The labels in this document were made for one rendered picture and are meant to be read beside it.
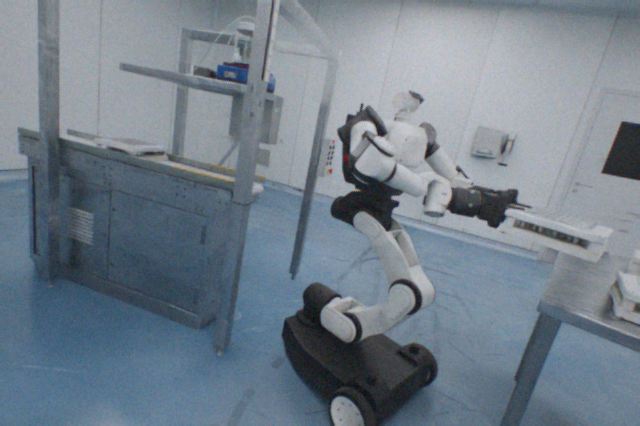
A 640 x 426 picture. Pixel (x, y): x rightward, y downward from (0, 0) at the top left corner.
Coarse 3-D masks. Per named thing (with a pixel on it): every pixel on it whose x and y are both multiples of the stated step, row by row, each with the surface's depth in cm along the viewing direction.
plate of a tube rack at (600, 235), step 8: (512, 216) 104; (520, 216) 103; (528, 216) 101; (536, 216) 103; (536, 224) 100; (544, 224) 99; (552, 224) 97; (560, 224) 97; (568, 232) 95; (576, 232) 94; (584, 232) 93; (592, 232) 94; (600, 232) 97; (608, 232) 100; (592, 240) 91; (600, 240) 90
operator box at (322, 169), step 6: (324, 138) 228; (330, 138) 228; (324, 144) 229; (330, 144) 229; (324, 150) 229; (324, 156) 230; (330, 156) 236; (324, 162) 231; (318, 168) 233; (324, 168) 232; (318, 174) 234; (324, 174) 234
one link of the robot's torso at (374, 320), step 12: (396, 288) 137; (408, 288) 133; (396, 300) 136; (408, 300) 133; (348, 312) 158; (360, 312) 155; (372, 312) 150; (384, 312) 141; (396, 312) 136; (408, 312) 134; (360, 324) 155; (372, 324) 150; (384, 324) 145; (396, 324) 142; (360, 336) 154
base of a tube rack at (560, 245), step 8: (504, 224) 106; (512, 232) 104; (520, 232) 103; (528, 232) 102; (536, 232) 103; (528, 240) 102; (536, 240) 100; (544, 240) 99; (552, 240) 98; (560, 240) 99; (552, 248) 98; (560, 248) 96; (568, 248) 95; (576, 248) 94; (584, 248) 95; (584, 256) 93; (592, 256) 92
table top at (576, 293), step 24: (576, 264) 132; (600, 264) 140; (624, 264) 148; (552, 288) 101; (576, 288) 105; (600, 288) 109; (552, 312) 89; (576, 312) 87; (600, 312) 90; (600, 336) 84; (624, 336) 81
